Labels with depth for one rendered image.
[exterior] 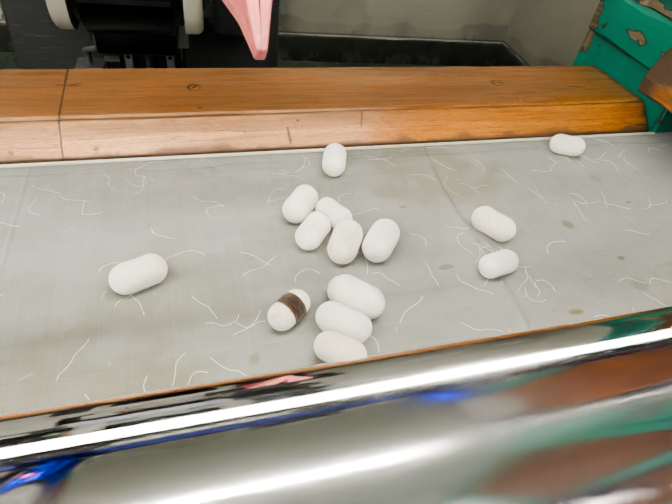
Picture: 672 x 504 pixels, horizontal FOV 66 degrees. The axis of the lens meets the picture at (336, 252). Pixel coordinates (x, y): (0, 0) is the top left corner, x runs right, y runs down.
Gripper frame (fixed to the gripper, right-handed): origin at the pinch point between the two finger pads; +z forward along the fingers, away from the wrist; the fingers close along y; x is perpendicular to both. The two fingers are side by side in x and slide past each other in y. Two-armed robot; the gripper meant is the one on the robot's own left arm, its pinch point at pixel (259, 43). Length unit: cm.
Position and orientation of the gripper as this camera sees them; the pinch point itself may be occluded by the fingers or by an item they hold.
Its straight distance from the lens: 35.6
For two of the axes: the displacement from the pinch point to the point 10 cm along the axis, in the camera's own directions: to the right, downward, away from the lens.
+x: -2.6, 1.1, 9.6
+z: 1.3, 9.9, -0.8
